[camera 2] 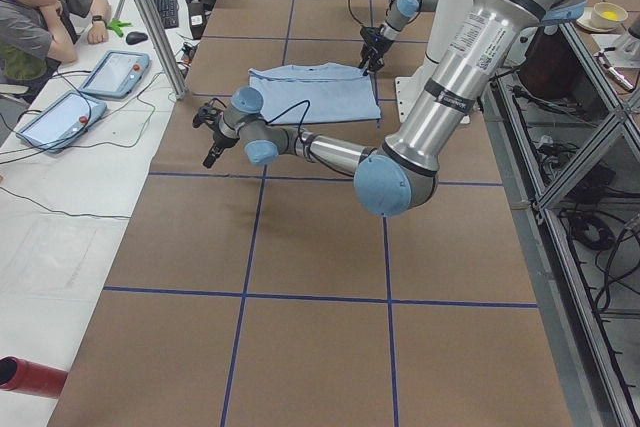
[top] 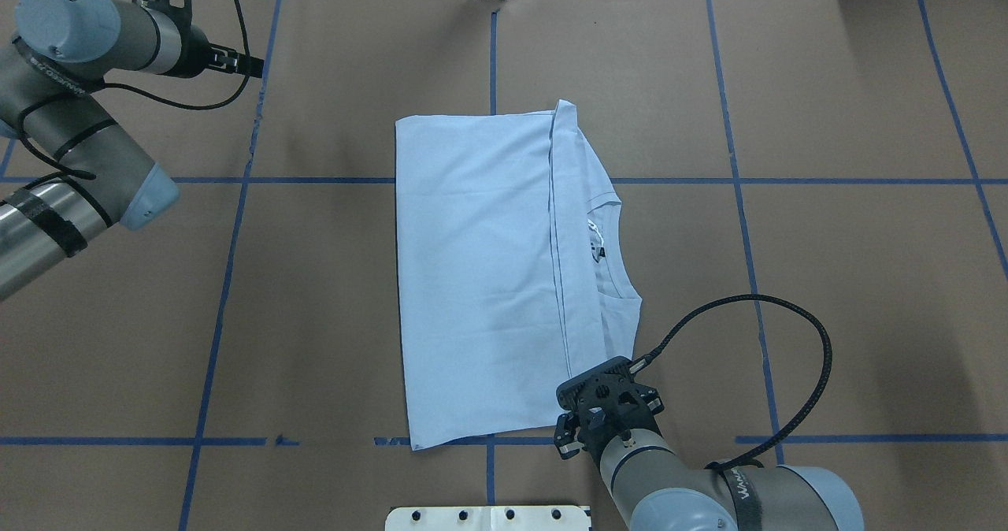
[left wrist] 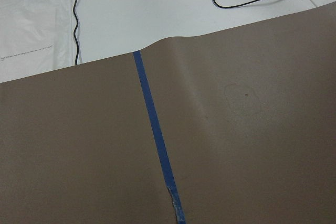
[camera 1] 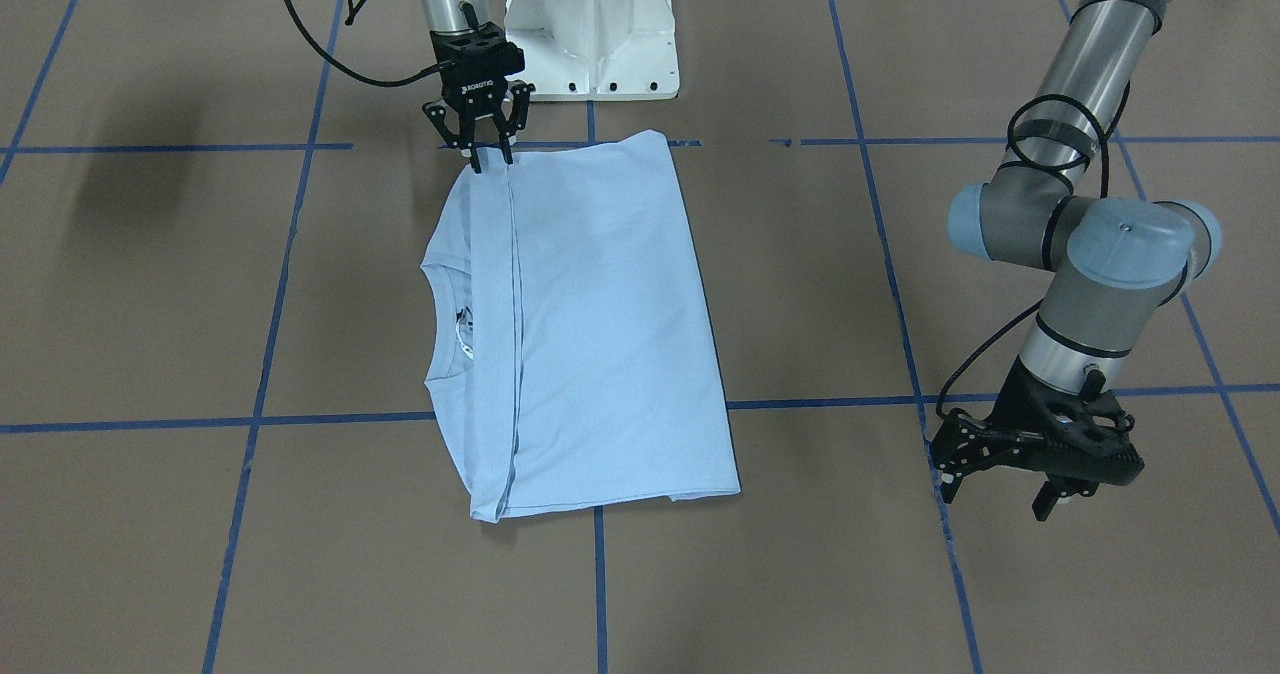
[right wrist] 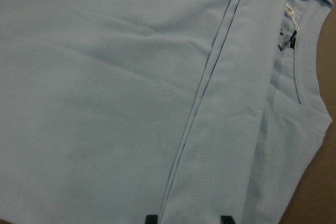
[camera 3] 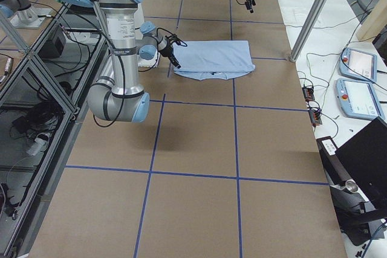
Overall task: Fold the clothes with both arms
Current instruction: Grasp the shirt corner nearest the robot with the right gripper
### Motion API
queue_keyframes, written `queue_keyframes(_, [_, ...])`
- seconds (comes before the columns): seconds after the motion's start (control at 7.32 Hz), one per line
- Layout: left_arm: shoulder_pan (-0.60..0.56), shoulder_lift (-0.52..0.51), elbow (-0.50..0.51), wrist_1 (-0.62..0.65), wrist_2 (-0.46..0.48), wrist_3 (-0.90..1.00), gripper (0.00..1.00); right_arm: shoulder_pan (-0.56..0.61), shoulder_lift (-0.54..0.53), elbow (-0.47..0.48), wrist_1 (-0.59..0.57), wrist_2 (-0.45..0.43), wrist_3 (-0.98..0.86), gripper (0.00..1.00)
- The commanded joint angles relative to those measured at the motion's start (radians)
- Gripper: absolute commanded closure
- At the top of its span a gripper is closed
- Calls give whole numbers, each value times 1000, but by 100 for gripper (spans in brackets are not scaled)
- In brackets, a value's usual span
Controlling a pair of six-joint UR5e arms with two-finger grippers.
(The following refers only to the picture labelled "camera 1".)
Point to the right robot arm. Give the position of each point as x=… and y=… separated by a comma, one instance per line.
x=446, y=16

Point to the brown paper table cover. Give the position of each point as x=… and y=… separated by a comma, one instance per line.
x=219, y=455

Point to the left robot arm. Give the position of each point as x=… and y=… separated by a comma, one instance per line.
x=1113, y=261

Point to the light blue t-shirt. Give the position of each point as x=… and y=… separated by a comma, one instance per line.
x=574, y=364

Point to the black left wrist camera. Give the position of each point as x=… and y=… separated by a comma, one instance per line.
x=1084, y=436

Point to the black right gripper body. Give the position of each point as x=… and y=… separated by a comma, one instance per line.
x=478, y=86

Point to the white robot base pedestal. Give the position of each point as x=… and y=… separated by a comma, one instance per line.
x=596, y=50

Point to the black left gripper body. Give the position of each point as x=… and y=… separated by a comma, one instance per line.
x=1022, y=416

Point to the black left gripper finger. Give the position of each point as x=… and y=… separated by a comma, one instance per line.
x=1051, y=493
x=950, y=484

